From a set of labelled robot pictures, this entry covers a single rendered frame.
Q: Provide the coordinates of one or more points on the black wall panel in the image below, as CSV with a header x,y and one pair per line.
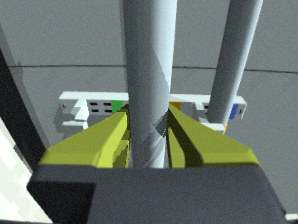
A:
x,y
48,47

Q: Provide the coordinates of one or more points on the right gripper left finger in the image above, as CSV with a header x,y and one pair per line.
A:
x,y
95,145

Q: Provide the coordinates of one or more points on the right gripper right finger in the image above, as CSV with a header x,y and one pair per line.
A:
x,y
202,146

